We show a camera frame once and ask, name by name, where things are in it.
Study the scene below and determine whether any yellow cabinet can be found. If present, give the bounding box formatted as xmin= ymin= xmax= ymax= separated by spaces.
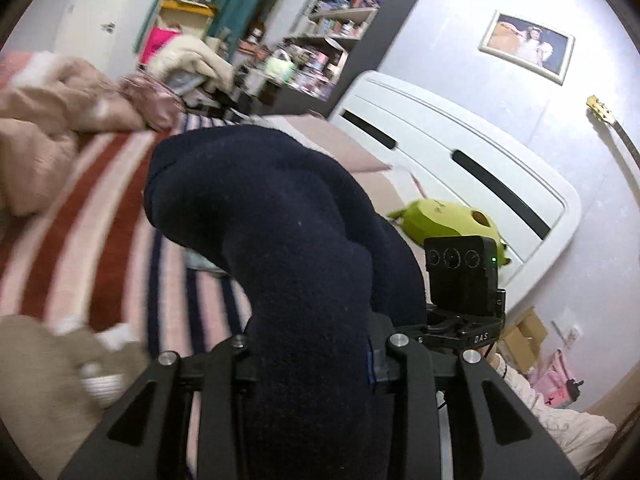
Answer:
xmin=152 ymin=0 xmax=218 ymax=41

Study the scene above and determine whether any pile of cream blankets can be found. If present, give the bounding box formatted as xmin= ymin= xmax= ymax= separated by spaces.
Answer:
xmin=147 ymin=35 xmax=236 ymax=92

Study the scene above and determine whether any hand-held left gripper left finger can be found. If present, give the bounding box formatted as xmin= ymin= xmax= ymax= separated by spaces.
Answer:
xmin=59 ymin=335 xmax=257 ymax=480

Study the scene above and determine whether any pink beige pillow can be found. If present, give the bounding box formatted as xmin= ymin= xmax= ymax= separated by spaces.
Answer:
xmin=250 ymin=114 xmax=393 ymax=173
xmin=352 ymin=167 xmax=426 ymax=221

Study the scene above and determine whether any green avocado plush toy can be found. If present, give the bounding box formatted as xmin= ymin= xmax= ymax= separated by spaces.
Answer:
xmin=387 ymin=199 xmax=511 ymax=267

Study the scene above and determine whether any teal curtain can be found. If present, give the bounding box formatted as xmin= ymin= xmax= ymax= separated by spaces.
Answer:
xmin=135 ymin=0 xmax=281 ymax=56

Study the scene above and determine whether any mint green handbag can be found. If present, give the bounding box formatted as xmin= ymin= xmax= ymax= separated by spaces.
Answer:
xmin=262 ymin=50 xmax=296 ymax=83

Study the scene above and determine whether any cluster of cosmetic bottles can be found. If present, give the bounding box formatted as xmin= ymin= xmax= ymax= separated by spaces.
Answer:
xmin=280 ymin=42 xmax=341 ymax=101

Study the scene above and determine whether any pink comforter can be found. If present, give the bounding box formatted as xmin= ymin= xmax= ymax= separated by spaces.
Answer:
xmin=0 ymin=52 xmax=151 ymax=218

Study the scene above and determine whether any striped bed sheet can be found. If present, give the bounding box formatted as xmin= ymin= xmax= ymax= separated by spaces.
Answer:
xmin=0 ymin=110 xmax=261 ymax=480

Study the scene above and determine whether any white wall outlet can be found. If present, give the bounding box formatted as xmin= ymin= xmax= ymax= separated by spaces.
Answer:
xmin=552 ymin=309 xmax=584 ymax=346

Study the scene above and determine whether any cardboard box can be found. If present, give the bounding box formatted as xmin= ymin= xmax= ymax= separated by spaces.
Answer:
xmin=500 ymin=307 xmax=549 ymax=373

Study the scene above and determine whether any guitar headstock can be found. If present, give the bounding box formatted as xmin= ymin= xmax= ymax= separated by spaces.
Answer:
xmin=586 ymin=94 xmax=640 ymax=171

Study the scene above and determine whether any pink bag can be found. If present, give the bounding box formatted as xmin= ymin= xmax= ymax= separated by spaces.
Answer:
xmin=530 ymin=349 xmax=586 ymax=408

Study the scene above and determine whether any beige garment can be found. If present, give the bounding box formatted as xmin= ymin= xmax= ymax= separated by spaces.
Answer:
xmin=0 ymin=312 xmax=151 ymax=480

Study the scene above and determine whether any white framed picture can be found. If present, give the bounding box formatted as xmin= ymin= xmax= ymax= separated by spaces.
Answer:
xmin=478 ymin=9 xmax=576 ymax=86

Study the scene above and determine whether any light blue garment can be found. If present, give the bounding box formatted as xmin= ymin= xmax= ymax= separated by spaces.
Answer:
xmin=182 ymin=249 xmax=231 ymax=278

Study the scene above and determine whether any white bed headboard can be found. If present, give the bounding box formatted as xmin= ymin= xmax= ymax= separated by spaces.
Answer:
xmin=330 ymin=71 xmax=583 ymax=263

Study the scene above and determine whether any dark bookshelf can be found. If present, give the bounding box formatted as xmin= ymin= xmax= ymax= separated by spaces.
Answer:
xmin=240 ymin=0 xmax=423 ymax=118

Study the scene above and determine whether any magenta cloth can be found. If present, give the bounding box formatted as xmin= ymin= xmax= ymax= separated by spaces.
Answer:
xmin=140 ymin=26 xmax=178 ymax=63

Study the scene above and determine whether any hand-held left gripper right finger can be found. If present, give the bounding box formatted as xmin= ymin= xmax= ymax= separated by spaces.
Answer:
xmin=366 ymin=310 xmax=582 ymax=480

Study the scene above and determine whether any navy sweater with planet print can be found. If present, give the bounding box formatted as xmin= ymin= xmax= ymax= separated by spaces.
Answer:
xmin=142 ymin=125 xmax=428 ymax=480

